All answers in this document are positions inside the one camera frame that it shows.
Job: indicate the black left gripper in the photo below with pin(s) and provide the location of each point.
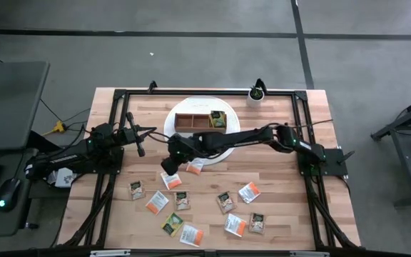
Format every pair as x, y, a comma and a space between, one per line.
128, 135

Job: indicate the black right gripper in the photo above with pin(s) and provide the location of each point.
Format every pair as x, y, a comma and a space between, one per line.
184, 148

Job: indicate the white orange Tazo tea bag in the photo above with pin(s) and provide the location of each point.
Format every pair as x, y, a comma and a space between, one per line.
191, 235
235, 225
195, 167
249, 192
171, 182
156, 202

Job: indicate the green yellow tea bag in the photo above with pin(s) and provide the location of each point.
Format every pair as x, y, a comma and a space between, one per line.
172, 225
218, 119

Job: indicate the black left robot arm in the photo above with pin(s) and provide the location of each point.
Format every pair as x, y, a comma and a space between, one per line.
66, 157

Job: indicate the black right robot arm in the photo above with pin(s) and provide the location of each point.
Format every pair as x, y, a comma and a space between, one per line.
248, 137

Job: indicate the wooden tea organizer box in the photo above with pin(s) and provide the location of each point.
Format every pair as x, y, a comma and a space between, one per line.
191, 123

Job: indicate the white round woven placemat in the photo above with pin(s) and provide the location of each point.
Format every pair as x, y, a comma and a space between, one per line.
198, 103

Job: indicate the yellow power plug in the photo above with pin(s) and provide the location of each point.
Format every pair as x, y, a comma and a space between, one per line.
58, 127

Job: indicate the white printed box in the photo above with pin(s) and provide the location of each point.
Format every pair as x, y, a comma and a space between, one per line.
64, 177

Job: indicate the white pot with succulent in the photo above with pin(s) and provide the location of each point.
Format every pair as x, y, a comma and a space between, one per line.
254, 101

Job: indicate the grey desk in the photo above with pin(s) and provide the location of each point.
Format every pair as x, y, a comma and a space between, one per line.
9, 107

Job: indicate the black computer mouse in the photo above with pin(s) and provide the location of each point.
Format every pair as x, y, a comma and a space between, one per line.
8, 194

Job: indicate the black frame clamp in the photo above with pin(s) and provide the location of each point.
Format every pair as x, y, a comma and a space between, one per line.
261, 84
152, 85

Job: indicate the black aluminium table frame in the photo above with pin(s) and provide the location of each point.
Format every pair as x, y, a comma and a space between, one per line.
209, 92

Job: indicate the white metal bracket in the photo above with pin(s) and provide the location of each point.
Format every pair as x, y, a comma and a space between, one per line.
309, 254
110, 253

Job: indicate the dark metal desk frame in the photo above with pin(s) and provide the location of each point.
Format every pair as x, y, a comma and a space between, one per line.
405, 142

